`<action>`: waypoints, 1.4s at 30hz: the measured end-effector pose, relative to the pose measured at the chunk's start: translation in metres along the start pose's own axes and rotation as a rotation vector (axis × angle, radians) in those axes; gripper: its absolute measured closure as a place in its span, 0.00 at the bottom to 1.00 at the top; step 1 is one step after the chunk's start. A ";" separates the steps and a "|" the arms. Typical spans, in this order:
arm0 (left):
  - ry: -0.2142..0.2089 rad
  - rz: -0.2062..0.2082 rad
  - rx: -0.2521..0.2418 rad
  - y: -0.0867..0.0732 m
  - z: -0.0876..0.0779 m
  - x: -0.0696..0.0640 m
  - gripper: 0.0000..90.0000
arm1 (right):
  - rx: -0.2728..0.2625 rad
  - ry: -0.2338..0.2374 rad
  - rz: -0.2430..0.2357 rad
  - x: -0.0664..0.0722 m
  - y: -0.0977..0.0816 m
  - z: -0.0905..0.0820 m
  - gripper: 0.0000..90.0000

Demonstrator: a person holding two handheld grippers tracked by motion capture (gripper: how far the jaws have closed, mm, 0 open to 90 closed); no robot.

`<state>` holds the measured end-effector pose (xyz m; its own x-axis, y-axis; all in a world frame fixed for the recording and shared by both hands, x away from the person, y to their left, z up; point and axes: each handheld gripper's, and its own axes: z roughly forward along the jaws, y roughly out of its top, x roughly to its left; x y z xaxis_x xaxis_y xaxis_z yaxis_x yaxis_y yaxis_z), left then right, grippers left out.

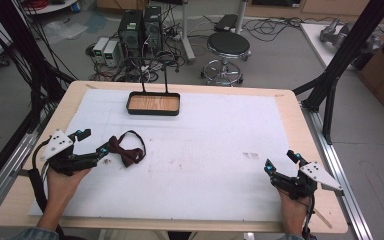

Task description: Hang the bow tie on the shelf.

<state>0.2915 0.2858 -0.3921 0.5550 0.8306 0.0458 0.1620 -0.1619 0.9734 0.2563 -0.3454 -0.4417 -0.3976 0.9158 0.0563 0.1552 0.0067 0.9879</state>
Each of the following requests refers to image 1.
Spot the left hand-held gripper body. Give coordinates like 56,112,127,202
39,129,100,177

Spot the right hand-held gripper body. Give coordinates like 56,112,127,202
269,160,344,201

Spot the dark red bow tie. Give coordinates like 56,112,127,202
107,129,147,169

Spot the black tray with wooden bottom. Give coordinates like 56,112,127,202
125,56,182,117

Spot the person's right hand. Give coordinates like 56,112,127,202
278,190,312,232

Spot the person's left hand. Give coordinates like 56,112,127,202
44,166,93,215

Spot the white foam mat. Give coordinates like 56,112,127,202
28,88,301,223

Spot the white power supply unit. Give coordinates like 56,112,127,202
102,39,121,68
92,36,110,64

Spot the black computer tower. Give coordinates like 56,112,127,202
142,5,164,54
117,9,145,58

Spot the white board on floor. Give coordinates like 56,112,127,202
299,22,384,71

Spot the black round stool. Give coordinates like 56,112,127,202
200,31,253,87

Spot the grey metal table leg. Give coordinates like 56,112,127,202
179,0,197,65

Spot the flat black box on floor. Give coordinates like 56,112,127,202
213,13,239,33

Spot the aluminium rail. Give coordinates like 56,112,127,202
299,99,375,240
0,109,53,223

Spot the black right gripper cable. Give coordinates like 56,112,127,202
300,194,316,240

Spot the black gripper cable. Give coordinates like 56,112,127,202
300,194,316,240
27,139,66,240

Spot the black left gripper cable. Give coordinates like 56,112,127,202
27,139,66,240

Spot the black metal frame post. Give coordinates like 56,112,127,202
0,0,78,134
292,0,384,145

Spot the tangle of black floor cables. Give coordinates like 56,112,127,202
84,6,318,84

